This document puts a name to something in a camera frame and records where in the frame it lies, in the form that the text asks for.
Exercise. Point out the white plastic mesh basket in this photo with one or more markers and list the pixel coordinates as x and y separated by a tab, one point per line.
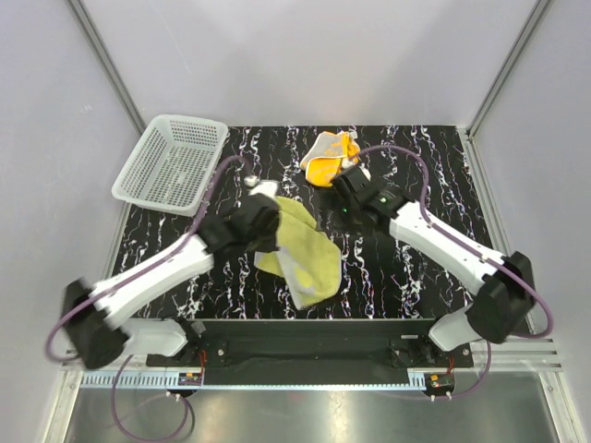
171	165

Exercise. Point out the yellow-green and grey towel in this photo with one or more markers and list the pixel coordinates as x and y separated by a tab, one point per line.
306	258

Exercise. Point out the slotted cable duct rail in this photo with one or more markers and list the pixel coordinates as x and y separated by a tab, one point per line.
161	379

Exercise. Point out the left orange connector box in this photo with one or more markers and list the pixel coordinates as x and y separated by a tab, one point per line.
190	379

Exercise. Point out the right orange connector box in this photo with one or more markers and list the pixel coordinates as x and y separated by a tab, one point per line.
441	381

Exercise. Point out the aluminium frame post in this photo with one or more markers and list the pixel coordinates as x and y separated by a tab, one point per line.
525	35
95	41

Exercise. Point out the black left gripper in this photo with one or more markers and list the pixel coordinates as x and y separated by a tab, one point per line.
271	245

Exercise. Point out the left aluminium frame post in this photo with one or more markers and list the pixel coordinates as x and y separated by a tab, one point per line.
95	41

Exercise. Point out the orange and grey towel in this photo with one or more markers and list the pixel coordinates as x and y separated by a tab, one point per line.
330	154

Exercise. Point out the orange connector box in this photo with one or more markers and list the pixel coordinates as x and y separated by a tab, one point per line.
441	381
190	379

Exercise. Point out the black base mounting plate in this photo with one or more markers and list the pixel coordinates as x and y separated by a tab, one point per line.
333	349

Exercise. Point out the right aluminium frame post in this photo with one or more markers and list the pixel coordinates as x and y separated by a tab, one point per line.
525	35

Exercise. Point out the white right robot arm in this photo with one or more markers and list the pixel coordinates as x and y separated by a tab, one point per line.
500	303

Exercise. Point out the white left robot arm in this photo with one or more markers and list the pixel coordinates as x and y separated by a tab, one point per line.
100	321

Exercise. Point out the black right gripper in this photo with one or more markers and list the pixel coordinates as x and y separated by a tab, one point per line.
339	199

